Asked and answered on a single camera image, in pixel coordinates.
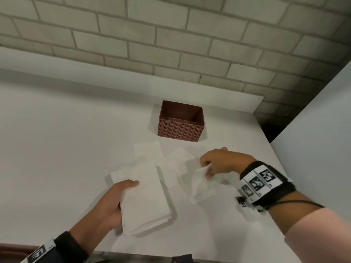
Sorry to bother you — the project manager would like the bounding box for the person's left hand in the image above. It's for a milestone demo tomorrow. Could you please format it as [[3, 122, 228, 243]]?
[[69, 180, 140, 254]]

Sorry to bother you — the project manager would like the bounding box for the person's right hand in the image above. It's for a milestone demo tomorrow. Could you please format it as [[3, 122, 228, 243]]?
[[199, 147, 253, 184]]

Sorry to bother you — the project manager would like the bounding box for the stack of white napkins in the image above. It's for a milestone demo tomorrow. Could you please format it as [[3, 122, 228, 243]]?
[[120, 161, 173, 236]]

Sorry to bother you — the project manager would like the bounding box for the white napkin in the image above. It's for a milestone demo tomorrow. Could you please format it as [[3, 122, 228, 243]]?
[[133, 141, 164, 163], [164, 147, 196, 169], [110, 168, 125, 187], [189, 164, 223, 205], [155, 158, 190, 190]]

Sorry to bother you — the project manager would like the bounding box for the person's left forearm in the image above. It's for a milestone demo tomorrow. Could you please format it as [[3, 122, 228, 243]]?
[[0, 243, 41, 263]]

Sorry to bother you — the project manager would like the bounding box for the person's right forearm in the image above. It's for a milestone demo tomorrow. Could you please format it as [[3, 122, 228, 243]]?
[[277, 189, 351, 263]]

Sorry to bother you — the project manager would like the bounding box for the flat white napkin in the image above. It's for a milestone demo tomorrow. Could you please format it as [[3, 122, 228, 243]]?
[[164, 147, 196, 169], [155, 158, 190, 190], [110, 168, 125, 187], [133, 141, 164, 163]]

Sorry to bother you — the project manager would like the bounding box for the brown woven basket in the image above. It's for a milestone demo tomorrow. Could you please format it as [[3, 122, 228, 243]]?
[[157, 100, 205, 143]]

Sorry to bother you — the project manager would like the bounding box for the black right wristband with markers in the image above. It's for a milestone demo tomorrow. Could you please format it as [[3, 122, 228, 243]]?
[[237, 161, 297, 213]]

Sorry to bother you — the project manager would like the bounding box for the black wristband with markers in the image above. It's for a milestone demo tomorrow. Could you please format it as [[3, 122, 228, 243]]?
[[237, 161, 297, 213], [27, 231, 89, 263]]

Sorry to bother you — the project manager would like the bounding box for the small black object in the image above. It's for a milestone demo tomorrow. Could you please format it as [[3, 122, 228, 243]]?
[[171, 254, 193, 263]]

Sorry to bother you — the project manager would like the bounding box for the black left wristband with markers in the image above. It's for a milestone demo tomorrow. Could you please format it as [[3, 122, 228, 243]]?
[[27, 231, 89, 263]]

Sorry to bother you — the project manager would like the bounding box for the white side panel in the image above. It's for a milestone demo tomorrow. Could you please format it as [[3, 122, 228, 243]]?
[[270, 59, 351, 214]]

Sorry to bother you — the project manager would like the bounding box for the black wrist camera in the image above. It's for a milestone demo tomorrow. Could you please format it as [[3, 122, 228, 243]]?
[[236, 196, 266, 214]]

